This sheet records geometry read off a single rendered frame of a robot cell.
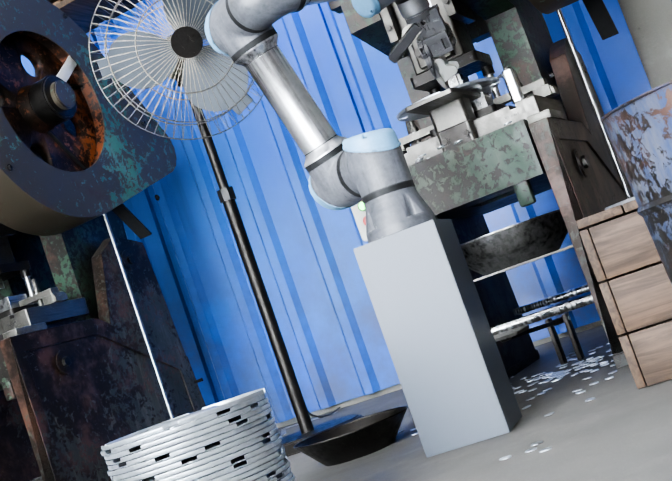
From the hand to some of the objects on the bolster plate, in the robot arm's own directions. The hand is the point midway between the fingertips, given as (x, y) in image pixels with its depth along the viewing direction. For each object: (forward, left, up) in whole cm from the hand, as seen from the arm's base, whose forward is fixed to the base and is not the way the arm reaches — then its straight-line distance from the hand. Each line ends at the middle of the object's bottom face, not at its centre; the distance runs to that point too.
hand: (444, 86), depth 278 cm
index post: (+12, -15, -9) cm, 21 cm away
